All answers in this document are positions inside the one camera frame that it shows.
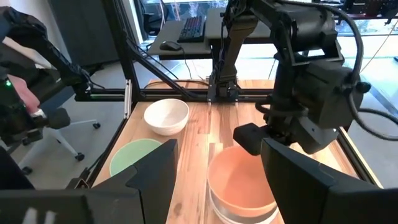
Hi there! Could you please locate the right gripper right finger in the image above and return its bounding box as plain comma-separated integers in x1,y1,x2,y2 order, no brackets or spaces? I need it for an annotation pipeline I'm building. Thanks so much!
260,138,384,224

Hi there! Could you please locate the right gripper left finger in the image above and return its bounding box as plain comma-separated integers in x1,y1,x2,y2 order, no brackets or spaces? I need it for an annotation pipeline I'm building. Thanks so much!
83,139,179,224

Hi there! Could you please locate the pale green bowl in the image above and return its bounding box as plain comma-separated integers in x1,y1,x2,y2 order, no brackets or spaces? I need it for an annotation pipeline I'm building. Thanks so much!
109,138,163,177

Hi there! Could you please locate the orange bowl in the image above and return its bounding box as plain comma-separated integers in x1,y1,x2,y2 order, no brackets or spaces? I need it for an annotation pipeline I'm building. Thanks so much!
206,144,278,218

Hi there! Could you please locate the white ribbed bowl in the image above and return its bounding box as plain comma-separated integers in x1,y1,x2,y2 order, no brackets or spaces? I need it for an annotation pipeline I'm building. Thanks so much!
143,98,190,137

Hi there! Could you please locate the office chair with white base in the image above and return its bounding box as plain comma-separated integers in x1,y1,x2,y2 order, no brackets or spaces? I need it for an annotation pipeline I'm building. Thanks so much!
18,85,102,175

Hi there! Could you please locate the black computer mouse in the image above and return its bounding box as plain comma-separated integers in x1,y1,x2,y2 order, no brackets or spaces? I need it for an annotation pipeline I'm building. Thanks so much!
159,40,183,52

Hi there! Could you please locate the black computer desk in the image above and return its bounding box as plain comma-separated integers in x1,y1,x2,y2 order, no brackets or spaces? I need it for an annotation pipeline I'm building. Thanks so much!
147,7,273,60

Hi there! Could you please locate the person's hand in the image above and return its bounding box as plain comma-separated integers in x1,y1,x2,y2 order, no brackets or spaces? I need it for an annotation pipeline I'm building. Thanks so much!
7,74,42,116

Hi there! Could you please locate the black keyboard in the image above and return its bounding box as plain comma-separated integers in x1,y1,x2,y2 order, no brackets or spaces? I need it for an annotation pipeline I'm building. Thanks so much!
177,15,206,44

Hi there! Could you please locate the grey mesh office chair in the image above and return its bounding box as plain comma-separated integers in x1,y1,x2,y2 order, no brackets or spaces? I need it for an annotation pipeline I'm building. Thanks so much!
141,1,169,36

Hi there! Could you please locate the black partition panel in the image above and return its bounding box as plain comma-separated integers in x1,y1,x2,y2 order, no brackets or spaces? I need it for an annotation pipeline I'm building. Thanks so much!
47,0,119,67

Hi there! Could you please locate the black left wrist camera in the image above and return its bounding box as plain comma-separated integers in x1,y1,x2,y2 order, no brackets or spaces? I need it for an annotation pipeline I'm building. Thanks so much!
233,122,272,157

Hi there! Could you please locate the black table-edge bracket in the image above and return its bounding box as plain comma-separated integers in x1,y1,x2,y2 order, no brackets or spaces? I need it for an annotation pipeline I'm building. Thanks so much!
66,167,91,190

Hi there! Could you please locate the silver aluminium bracket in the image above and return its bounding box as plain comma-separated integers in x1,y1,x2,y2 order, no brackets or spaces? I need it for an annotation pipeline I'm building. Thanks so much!
124,78,133,119

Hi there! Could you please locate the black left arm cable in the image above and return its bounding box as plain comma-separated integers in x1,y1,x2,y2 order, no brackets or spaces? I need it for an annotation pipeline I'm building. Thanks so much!
273,0,398,142

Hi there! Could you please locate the thin yellow cable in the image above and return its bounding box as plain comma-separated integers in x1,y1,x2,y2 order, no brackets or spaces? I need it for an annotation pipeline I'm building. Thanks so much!
359,26,398,73

